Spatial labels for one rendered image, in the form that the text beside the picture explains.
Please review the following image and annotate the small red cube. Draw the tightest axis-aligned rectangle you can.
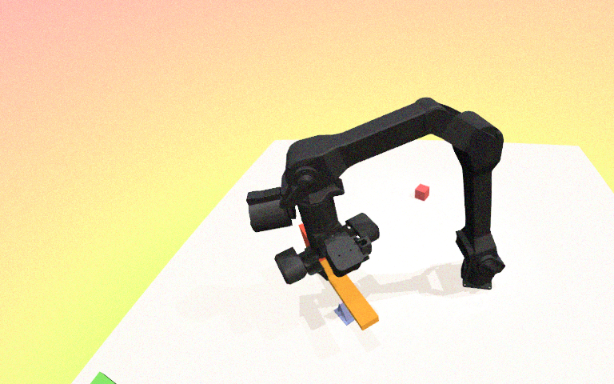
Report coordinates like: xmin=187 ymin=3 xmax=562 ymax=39
xmin=415 ymin=183 xmax=429 ymax=201

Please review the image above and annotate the orange bar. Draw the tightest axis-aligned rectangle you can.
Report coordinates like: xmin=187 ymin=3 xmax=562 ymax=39
xmin=299 ymin=223 xmax=379 ymax=331

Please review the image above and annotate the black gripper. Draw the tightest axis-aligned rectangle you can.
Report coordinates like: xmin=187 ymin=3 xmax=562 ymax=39
xmin=274 ymin=212 xmax=380 ymax=285

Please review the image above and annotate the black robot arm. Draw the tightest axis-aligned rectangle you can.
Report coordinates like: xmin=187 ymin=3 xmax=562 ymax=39
xmin=246 ymin=97 xmax=505 ymax=290

